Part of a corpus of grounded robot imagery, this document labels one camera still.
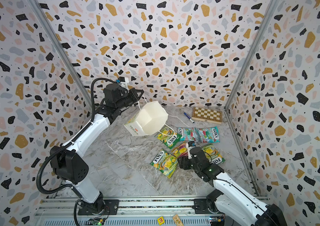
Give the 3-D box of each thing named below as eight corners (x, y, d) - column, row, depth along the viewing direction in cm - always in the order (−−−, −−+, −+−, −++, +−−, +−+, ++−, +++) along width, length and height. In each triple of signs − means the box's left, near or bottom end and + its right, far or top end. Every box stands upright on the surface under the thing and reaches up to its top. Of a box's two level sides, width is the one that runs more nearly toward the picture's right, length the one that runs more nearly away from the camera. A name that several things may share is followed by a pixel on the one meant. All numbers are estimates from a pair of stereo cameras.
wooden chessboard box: (191, 118, 117) (191, 116, 115) (193, 108, 125) (193, 106, 122) (220, 124, 114) (221, 121, 111) (220, 113, 121) (221, 111, 119)
